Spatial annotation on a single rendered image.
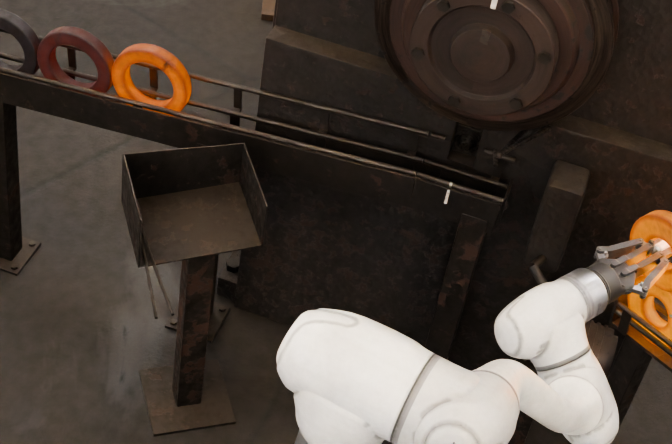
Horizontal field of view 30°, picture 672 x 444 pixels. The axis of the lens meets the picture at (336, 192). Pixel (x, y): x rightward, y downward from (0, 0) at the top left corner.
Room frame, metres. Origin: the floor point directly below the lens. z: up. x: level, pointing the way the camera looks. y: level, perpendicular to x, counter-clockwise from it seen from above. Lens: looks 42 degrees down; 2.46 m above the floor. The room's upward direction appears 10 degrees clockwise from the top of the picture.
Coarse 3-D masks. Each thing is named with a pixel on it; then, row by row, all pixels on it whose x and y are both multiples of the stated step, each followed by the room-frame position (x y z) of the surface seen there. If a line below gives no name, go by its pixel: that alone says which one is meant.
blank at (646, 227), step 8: (648, 216) 1.78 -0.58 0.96; (656, 216) 1.77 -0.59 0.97; (664, 216) 1.76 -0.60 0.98; (640, 224) 1.78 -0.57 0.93; (648, 224) 1.77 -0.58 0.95; (656, 224) 1.76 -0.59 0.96; (664, 224) 1.75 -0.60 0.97; (632, 232) 1.79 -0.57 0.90; (640, 232) 1.78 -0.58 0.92; (648, 232) 1.77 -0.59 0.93; (656, 232) 1.76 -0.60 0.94; (664, 232) 1.74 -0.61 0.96; (648, 240) 1.77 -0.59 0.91; (664, 240) 1.74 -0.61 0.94; (648, 256) 1.76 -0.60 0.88; (648, 272) 1.75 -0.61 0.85; (664, 272) 1.73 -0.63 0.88; (664, 280) 1.72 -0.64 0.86; (664, 288) 1.72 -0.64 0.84
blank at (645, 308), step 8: (640, 280) 1.84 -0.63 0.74; (656, 288) 1.80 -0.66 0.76; (632, 296) 1.84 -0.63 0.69; (648, 296) 1.81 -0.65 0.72; (656, 296) 1.80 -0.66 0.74; (664, 296) 1.79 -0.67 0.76; (632, 304) 1.83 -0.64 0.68; (640, 304) 1.82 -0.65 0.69; (648, 304) 1.82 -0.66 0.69; (664, 304) 1.78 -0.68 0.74; (640, 312) 1.81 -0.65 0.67; (648, 312) 1.81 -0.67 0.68; (656, 312) 1.82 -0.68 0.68; (648, 320) 1.80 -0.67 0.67; (656, 320) 1.80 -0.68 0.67; (664, 320) 1.80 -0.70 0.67; (656, 328) 1.78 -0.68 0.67; (664, 328) 1.77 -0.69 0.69; (656, 336) 1.77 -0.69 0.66
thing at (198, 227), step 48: (240, 144) 2.06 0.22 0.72; (144, 192) 1.98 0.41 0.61; (192, 192) 2.01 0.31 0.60; (240, 192) 2.03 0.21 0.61; (192, 240) 1.87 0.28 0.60; (240, 240) 1.88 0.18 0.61; (192, 288) 1.89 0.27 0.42; (192, 336) 1.90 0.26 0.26; (144, 384) 1.94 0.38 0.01; (192, 384) 1.90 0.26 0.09
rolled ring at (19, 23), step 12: (0, 12) 2.31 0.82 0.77; (0, 24) 2.29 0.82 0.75; (12, 24) 2.28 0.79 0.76; (24, 24) 2.30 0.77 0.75; (24, 36) 2.28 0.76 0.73; (36, 36) 2.30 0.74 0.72; (24, 48) 2.28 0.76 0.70; (36, 48) 2.28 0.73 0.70; (0, 60) 2.32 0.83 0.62; (24, 60) 2.28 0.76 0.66; (36, 60) 2.27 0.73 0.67
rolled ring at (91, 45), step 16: (64, 32) 2.26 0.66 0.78; (80, 32) 2.27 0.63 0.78; (48, 48) 2.27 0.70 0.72; (80, 48) 2.25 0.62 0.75; (96, 48) 2.25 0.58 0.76; (48, 64) 2.27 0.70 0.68; (96, 64) 2.24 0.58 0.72; (112, 64) 2.26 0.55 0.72; (64, 80) 2.27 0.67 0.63; (96, 96) 2.24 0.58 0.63
